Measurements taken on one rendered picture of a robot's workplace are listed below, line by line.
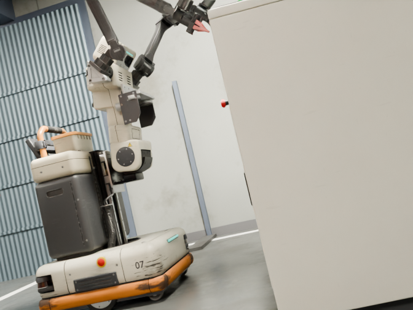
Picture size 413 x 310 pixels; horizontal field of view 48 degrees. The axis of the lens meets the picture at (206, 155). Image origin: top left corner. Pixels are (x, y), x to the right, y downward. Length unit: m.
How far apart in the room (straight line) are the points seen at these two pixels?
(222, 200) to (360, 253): 3.00
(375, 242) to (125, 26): 3.73
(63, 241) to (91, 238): 0.14
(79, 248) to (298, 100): 1.46
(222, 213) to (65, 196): 2.14
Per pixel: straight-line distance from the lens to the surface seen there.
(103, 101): 2.55
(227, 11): 1.38
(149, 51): 2.83
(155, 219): 4.43
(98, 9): 2.41
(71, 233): 2.42
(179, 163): 4.33
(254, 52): 1.34
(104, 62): 2.39
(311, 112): 1.32
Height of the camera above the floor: 0.50
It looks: 3 degrees up
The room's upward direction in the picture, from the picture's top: 13 degrees counter-clockwise
